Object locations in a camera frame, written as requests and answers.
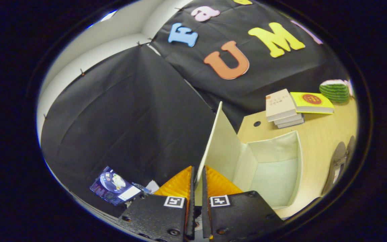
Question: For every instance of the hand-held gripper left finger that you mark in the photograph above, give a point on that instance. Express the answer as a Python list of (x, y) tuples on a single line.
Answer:
[(191, 218)]

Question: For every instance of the watermelon slice plush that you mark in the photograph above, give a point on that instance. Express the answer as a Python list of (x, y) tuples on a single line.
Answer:
[(334, 91)]

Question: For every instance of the beige book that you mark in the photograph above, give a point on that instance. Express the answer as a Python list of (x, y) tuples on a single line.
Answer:
[(279, 104)]

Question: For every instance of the yellow book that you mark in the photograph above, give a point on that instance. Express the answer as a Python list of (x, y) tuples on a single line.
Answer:
[(311, 101)]

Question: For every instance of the brown fuzzy shoe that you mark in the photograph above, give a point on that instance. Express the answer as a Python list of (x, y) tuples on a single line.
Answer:
[(338, 158), (350, 148)]

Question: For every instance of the white paper sheet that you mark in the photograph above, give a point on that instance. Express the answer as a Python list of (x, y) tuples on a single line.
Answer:
[(153, 186)]

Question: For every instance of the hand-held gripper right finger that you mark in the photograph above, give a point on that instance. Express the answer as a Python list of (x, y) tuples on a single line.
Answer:
[(205, 218)]

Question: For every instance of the thin grey book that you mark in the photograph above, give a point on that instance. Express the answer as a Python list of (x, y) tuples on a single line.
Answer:
[(292, 123), (289, 119)]

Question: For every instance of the blue printed box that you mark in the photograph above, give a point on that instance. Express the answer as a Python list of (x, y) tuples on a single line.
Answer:
[(113, 185)]

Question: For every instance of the cream storage box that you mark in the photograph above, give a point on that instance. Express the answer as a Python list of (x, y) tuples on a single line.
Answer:
[(270, 174)]

